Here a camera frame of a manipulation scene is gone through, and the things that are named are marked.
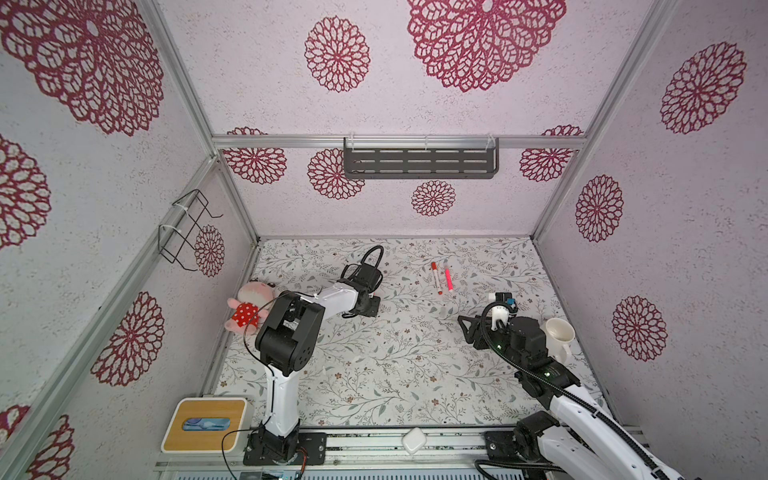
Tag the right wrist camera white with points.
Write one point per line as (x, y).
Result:
(503, 307)

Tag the white whiteboard marker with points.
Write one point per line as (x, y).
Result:
(436, 277)

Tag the dark grey wall shelf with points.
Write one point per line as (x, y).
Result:
(425, 163)

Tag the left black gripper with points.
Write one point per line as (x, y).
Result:
(375, 307)

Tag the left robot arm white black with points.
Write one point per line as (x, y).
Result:
(286, 342)

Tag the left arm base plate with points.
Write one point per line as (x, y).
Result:
(266, 449)

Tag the black wire wall rack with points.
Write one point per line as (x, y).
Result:
(193, 242)

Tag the white plastic clip on rail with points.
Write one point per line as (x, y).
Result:
(414, 440)

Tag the wooden tray with white rim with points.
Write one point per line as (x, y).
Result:
(207, 425)

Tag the pink plush toy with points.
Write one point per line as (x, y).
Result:
(250, 308)

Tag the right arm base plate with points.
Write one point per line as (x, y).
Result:
(520, 444)

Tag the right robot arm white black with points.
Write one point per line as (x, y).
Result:
(571, 434)

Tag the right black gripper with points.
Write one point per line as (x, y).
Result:
(469, 336)

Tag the white ceramic mug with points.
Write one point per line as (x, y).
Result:
(560, 334)

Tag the pink highlighter pen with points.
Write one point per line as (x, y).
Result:
(448, 278)

